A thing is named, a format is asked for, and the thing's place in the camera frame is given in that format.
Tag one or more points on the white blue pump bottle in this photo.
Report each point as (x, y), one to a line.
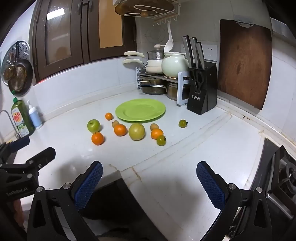
(35, 118)

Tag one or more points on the black gas stove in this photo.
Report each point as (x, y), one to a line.
(279, 176)

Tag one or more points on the dark wooden wall cabinet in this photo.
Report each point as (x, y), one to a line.
(85, 34)

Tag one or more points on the yellow green pear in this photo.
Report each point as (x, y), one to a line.
(136, 131)

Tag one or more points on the grey pot rack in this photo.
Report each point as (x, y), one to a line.
(183, 88)

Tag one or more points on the cream saucepan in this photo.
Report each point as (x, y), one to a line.
(133, 61)
(134, 54)

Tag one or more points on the steel steamer pot with lid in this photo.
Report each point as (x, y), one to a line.
(155, 55)

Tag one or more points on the person's left hand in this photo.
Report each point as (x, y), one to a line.
(17, 209)

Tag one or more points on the pale green ceramic pot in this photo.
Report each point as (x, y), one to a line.
(174, 64)

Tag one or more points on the brown wooden cutting board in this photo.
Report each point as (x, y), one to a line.
(245, 62)

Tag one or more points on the white ladle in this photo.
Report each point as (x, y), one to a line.
(168, 45)

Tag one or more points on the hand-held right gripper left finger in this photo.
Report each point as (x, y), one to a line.
(89, 185)

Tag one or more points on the brown kiwi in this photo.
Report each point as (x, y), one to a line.
(115, 123)
(154, 126)

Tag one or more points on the steel faucet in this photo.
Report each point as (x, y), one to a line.
(10, 118)

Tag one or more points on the green tomato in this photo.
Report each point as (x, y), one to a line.
(182, 123)
(161, 140)

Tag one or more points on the black knife block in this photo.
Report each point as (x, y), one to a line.
(204, 99)

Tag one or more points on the white wall socket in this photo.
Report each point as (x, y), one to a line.
(182, 49)
(211, 52)

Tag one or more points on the black kitchen scissors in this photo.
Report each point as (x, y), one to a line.
(197, 78)

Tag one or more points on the small copper pan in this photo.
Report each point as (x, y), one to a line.
(8, 73)

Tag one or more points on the green dish soap bottle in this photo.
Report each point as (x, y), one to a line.
(20, 118)

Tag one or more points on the dark frying pan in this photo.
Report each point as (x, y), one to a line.
(22, 78)

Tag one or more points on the beaded trivet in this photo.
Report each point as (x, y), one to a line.
(170, 76)

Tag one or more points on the green plate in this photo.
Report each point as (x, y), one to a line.
(141, 111)

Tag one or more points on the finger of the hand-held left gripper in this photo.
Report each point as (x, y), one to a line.
(19, 142)
(44, 156)

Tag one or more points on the green apple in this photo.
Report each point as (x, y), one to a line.
(93, 125)

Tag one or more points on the small orange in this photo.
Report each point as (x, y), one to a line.
(108, 116)

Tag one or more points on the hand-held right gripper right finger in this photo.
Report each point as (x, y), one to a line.
(211, 187)

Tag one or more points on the steel stock pot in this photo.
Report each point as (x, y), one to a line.
(174, 91)

